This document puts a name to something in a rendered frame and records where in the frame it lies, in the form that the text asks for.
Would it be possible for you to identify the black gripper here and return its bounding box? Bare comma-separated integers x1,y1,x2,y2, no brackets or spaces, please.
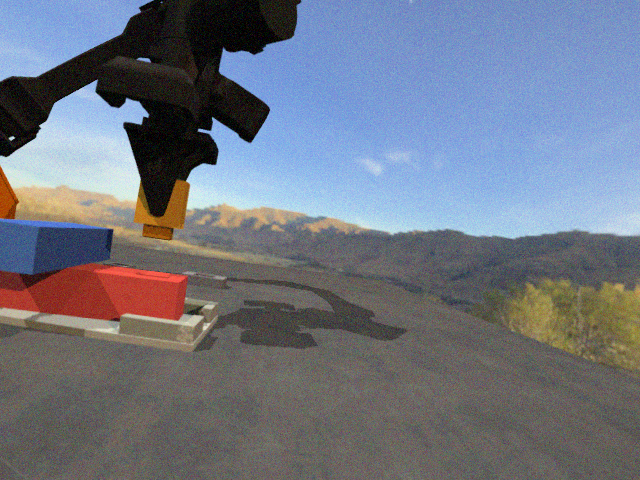
95,37,219,217

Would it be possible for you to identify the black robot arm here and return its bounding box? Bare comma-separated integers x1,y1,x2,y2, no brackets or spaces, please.
0,0,301,157

